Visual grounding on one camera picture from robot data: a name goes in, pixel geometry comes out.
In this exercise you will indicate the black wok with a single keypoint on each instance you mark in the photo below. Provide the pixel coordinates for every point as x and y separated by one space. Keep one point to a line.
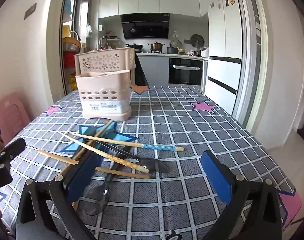
136 47

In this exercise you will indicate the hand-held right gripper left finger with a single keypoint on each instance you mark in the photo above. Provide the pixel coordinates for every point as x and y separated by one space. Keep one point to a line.
81 177

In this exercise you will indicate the beige plastic utensil holder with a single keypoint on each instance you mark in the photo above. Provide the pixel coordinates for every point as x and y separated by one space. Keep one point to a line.
104 105

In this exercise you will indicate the grey wall switch panel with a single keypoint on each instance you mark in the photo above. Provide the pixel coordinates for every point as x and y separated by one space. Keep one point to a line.
30 11

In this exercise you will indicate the yellow packet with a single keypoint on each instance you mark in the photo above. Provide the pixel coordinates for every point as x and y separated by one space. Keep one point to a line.
73 81

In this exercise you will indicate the black built-in oven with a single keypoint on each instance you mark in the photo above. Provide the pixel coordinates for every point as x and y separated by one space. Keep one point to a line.
184 76

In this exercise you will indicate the orange plastic basin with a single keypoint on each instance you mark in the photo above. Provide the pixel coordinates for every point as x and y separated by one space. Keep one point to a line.
71 42

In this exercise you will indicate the black range hood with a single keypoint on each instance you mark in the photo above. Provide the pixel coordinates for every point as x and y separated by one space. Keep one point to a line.
144 27

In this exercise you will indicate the dark translucent plastic spoon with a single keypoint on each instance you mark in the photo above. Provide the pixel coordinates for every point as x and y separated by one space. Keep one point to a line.
94 200
153 165
90 133

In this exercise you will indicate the yellow box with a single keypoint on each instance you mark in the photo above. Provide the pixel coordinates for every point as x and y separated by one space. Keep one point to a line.
66 31

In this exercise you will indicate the black cloth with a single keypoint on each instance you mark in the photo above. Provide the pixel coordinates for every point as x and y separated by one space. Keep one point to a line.
140 72

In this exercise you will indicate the glass kettle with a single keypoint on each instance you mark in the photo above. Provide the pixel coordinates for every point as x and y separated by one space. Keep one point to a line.
103 43

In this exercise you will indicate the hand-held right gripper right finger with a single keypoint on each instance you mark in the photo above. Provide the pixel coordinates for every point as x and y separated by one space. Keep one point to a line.
214 177

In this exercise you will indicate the beige perforated plastic rack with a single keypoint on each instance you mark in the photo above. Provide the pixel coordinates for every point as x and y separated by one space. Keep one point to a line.
104 61

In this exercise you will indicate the white refrigerator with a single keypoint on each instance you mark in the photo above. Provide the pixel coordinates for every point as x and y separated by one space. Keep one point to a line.
224 42

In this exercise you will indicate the grey checked star tablecloth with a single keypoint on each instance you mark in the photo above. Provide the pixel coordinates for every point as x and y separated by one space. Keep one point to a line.
192 130

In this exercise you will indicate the white sliding door frame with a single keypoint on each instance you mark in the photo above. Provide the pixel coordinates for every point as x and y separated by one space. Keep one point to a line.
252 55

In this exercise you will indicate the white rice cooker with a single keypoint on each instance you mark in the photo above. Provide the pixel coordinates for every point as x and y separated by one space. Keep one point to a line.
204 53

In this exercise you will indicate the grey base cabinet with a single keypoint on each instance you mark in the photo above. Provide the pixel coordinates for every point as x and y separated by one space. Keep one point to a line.
154 70

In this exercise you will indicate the blue dotted tip wooden chopstick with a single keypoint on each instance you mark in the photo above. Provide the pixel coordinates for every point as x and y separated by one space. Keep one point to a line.
131 143

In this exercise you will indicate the plain wooden chopstick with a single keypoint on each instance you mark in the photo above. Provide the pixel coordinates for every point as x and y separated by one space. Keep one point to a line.
126 173
104 129

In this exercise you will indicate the red cylinder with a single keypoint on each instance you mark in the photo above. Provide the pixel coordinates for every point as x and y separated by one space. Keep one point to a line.
68 58

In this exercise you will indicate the pale wooden chopstick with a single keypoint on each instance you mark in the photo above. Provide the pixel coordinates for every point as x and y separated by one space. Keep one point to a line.
116 160

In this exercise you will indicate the pink plastic stool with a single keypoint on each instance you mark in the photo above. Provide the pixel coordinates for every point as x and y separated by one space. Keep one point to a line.
9 115

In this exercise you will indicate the dark cooking pot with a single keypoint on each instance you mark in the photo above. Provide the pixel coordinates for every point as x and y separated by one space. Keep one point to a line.
172 50

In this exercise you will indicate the kitchen window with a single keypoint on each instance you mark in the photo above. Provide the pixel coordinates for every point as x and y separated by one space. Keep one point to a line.
69 7

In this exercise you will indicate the white upper kitchen cabinets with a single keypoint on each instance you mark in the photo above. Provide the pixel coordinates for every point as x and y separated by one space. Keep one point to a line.
147 2

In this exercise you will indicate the steel cooking pot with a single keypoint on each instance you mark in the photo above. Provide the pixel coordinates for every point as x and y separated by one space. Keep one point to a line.
157 47

